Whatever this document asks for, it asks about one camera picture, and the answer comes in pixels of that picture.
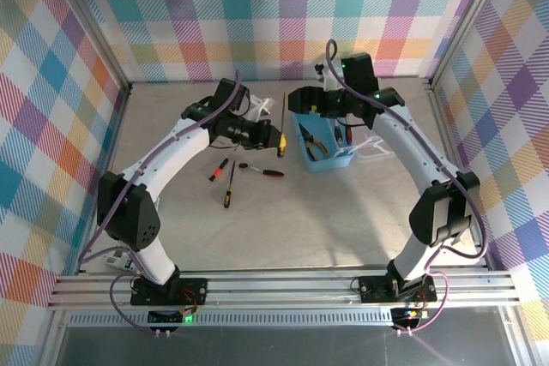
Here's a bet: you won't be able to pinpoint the yellow black handled file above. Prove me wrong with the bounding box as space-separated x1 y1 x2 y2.
275 91 289 159

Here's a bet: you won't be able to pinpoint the yellow black needle-nose pliers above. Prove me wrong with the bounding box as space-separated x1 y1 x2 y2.
299 123 329 160

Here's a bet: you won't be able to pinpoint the black red handled ratchet wrench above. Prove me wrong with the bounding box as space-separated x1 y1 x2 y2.
238 161 286 179

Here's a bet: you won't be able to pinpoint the orange black handled screwdriver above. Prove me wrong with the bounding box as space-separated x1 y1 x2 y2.
208 157 230 183

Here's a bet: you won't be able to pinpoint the clear tool box lid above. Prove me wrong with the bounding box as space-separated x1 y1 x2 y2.
342 119 394 162

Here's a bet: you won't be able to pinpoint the blue plastic tool box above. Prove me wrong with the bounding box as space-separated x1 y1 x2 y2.
291 112 357 174

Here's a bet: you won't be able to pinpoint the yellow black screwdriver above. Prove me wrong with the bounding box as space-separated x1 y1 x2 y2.
221 159 237 210

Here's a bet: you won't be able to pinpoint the plaid backdrop cloth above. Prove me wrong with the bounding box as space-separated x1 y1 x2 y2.
0 0 130 350
432 0 549 341
63 0 494 84

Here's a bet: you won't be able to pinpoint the white labelled device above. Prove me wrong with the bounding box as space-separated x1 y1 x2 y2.
102 248 138 273

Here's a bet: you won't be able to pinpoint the aluminium right side rail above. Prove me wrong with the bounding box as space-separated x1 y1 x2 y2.
427 81 492 272

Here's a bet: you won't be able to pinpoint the aluminium rail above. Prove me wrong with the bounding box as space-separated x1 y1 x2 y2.
427 81 492 272
76 82 134 275
45 269 523 312

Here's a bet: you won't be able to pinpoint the aluminium left side rail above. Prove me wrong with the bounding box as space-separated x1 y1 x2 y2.
76 82 134 275

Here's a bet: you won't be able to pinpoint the aluminium right frame post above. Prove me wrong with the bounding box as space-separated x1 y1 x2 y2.
426 0 516 87

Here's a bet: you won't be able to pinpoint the aluminium frame post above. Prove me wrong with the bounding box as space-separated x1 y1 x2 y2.
40 0 132 93
426 0 516 87

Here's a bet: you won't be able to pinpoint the aluminium front rail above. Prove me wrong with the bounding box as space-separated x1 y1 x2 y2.
45 269 523 312

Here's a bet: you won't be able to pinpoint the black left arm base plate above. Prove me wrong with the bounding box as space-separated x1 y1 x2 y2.
130 276 210 306

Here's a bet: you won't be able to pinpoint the aluminium left frame post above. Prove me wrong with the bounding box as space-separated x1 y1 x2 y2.
40 0 132 93

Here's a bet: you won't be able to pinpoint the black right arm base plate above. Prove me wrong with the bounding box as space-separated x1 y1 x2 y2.
359 274 437 303

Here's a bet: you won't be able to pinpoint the slotted grey cable duct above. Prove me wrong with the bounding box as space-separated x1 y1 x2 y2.
68 313 395 328

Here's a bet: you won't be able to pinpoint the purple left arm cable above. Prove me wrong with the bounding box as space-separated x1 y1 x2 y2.
81 69 250 337

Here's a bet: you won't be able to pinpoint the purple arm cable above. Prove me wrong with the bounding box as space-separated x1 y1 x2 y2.
81 69 250 337
325 39 490 335

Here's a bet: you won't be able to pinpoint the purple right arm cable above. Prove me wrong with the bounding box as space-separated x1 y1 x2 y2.
325 39 490 335

